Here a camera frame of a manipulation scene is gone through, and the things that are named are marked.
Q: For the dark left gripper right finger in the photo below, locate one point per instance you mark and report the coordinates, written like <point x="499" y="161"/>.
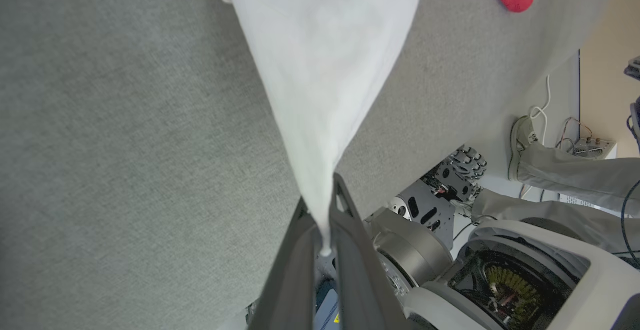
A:
<point x="360" y="280"/>

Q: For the grey slotted metal bracket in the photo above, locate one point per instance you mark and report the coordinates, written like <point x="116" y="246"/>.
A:
<point x="425" y="210"/>

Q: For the red shirt with white sleeves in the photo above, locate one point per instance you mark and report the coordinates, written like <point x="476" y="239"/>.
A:
<point x="325" y="69"/>

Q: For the grey white sneaker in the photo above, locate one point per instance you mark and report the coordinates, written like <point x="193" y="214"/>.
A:
<point x="520" y="144"/>

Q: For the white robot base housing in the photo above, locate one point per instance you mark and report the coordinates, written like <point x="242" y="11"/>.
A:
<point x="590" y="280"/>

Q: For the beige electronics box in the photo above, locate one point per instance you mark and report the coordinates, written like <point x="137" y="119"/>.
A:
<point x="595" y="148"/>

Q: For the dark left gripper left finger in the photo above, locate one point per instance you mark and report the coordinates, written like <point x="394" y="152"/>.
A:
<point x="287" y="280"/>

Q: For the grey box with warning label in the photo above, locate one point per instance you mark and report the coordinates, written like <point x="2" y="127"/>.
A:
<point x="327" y="310"/>

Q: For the grey cylindrical robot joint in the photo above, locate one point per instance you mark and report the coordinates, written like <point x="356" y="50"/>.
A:
<point x="415" y="250"/>

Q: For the grey trouser leg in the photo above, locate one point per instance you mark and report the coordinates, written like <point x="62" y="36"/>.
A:
<point x="550" y="215"/>
<point x="575" y="175"/>

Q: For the dark grey background equipment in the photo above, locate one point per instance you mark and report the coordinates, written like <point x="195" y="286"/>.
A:
<point x="636" y="69"/>

